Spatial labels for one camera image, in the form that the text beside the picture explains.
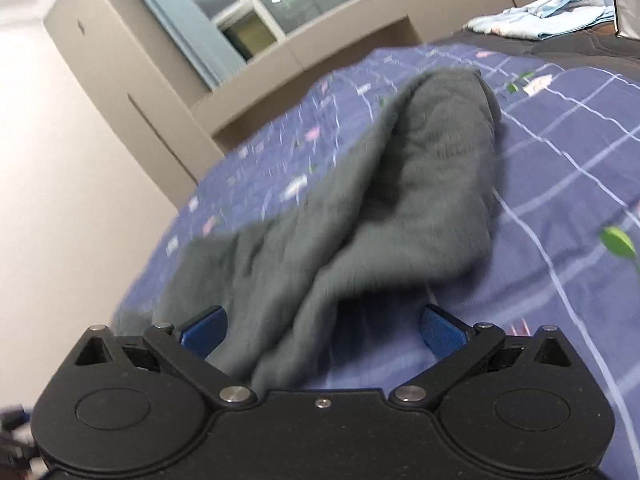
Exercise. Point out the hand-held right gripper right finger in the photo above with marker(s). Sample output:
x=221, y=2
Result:
x=442, y=332

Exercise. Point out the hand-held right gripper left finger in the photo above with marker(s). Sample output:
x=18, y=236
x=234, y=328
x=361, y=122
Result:
x=206, y=332

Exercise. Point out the grey towel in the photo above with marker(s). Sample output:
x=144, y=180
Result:
x=380, y=200

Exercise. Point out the blue checked floral bedsheet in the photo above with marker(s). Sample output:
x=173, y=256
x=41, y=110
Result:
x=560, y=160

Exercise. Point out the beige wardrobe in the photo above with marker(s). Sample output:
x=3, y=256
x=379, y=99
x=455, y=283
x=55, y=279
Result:
x=125, y=65

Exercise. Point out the blue curtain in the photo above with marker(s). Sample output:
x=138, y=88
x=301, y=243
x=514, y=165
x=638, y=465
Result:
x=185, y=30

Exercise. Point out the light blue crumpled clothes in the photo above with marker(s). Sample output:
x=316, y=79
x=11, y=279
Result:
x=550, y=12

